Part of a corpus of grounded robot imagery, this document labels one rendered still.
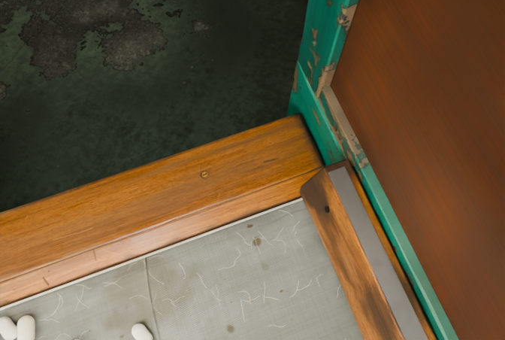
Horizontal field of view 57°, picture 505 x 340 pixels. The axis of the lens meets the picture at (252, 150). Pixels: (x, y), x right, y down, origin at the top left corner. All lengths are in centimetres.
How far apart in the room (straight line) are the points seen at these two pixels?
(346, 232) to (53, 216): 38
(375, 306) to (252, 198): 22
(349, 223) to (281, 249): 14
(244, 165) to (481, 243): 34
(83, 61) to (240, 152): 115
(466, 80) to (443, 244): 18
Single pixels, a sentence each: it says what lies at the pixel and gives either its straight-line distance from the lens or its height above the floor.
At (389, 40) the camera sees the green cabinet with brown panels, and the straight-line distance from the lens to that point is 43.
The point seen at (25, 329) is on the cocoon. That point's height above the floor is 76.
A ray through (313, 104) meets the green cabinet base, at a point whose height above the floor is 83.
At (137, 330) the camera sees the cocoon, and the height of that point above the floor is 76.
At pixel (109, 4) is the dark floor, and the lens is 186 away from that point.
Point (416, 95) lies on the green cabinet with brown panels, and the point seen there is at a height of 103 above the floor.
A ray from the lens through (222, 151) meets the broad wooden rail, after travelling 66.
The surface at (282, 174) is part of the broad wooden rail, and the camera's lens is 65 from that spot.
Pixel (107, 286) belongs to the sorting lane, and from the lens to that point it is 66.
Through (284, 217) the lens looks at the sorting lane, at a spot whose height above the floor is 74.
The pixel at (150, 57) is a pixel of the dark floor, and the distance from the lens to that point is 168.
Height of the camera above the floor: 137
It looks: 67 degrees down
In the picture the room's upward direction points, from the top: 2 degrees clockwise
